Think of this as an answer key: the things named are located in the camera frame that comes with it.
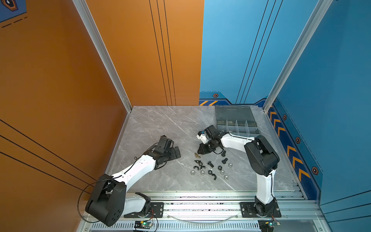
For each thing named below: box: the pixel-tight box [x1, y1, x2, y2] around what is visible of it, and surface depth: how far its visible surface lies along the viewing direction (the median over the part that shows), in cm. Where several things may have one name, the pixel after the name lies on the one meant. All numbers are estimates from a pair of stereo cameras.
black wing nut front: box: [207, 169, 217, 181], surface depth 88 cm
